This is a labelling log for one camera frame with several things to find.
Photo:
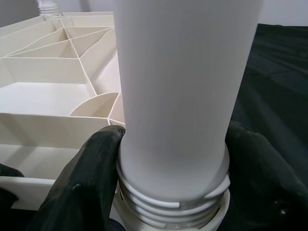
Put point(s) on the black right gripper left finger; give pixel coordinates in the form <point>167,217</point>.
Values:
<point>84,187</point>

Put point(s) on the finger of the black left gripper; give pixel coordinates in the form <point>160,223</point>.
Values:
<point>9,171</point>
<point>7,196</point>

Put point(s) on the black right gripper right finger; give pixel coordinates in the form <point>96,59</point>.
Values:
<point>264,192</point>

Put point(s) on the white plastic table top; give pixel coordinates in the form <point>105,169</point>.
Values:
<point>48,96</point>

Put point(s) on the white plastic table leg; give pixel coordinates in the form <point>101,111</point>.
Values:
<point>178,84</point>
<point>48,6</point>

